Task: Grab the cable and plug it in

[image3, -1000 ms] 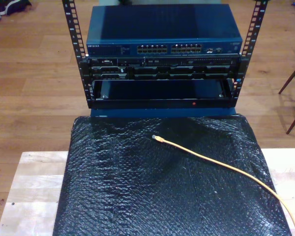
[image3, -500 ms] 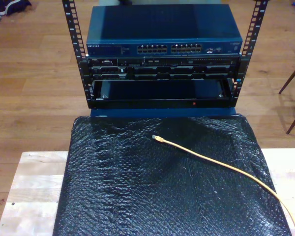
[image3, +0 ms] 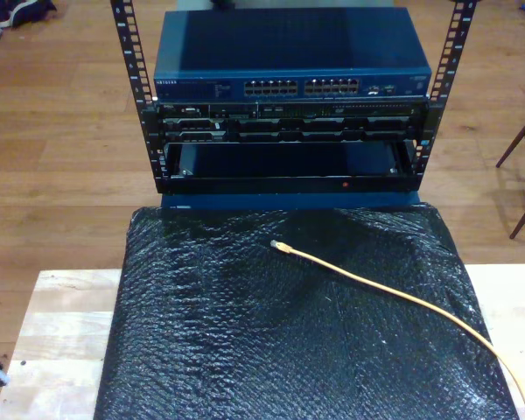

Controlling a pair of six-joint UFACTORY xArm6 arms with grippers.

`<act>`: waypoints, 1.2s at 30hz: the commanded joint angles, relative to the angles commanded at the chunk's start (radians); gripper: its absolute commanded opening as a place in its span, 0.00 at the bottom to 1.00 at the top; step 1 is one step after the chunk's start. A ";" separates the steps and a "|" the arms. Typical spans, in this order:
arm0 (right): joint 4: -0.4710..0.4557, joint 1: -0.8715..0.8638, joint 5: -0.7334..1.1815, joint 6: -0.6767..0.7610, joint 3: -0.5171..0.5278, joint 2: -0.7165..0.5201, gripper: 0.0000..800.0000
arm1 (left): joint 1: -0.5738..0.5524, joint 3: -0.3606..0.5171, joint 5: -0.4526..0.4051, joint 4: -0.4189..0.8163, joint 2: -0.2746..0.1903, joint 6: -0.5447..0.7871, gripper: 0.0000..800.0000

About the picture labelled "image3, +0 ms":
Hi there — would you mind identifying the yellow network cable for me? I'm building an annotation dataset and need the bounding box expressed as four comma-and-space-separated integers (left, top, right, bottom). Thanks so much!
269, 239, 525, 420

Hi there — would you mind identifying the black bubble mat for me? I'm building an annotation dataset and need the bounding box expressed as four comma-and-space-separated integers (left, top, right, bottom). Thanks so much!
93, 201, 520, 420

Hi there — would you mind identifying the dark shoe white sole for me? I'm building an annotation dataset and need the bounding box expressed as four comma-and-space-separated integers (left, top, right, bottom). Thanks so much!
0, 0, 57, 30

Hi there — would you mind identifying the black rack server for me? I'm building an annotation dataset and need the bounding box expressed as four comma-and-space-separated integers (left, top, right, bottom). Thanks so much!
142, 101, 430, 144

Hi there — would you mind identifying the brown wooden chair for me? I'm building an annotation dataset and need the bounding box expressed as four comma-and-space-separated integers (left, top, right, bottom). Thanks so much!
495, 102, 525, 241

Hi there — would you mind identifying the black perforated rack post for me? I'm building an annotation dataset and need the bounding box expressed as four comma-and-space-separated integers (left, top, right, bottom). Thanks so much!
109, 0, 166, 194
409, 0, 481, 193

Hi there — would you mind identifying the blue network switch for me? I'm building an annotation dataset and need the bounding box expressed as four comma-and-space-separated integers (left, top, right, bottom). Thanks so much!
152, 6, 433, 102

